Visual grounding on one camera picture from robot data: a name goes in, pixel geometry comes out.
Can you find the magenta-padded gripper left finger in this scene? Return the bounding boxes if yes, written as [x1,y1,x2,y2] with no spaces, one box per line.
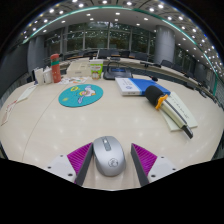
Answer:
[46,142,95,187]

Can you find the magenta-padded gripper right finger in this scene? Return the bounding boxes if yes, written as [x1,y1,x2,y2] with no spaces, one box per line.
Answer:
[130,142,178,187]

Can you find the silver grey computer mouse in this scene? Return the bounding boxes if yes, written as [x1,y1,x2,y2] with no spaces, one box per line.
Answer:
[92,135,127,177]

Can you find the round teal cartoon mouse pad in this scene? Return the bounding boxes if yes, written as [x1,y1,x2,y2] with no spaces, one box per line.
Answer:
[58,83,104,108]

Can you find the handheld microphone black foam head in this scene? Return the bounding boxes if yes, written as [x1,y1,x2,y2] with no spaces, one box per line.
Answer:
[144,85,194,140]

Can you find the pale green notepad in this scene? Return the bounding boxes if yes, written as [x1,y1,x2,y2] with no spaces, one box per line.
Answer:
[159,91,199,132]

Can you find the red and white leaflet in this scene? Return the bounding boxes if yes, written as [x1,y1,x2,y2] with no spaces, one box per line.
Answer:
[0,99,18,127]

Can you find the blue and white book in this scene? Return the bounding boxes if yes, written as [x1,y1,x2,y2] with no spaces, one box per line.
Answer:
[114,77,172,97]

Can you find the colourful sticker sheet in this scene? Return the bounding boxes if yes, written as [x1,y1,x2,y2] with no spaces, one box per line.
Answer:
[57,76,90,85]

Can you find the black gooseneck microphone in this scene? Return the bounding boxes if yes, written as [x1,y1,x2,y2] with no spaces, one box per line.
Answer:
[146,74,159,82]

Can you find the red thermos bottle green band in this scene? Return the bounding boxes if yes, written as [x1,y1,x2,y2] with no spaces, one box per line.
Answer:
[49,53,62,84]

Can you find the white paper cup green print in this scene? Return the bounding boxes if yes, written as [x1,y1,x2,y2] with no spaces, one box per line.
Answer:
[89,59,104,81]

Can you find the dark office chairs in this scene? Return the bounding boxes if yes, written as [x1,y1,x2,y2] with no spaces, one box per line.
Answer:
[66,48,209,98]

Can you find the dark conference microphone console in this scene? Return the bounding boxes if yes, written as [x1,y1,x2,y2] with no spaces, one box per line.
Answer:
[103,61,134,81]

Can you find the long curved conference desk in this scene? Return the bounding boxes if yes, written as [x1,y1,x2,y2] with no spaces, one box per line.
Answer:
[59,56,214,98]

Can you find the ceiling spot lights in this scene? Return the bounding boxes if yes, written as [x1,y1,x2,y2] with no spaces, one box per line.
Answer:
[22,0,224,69]

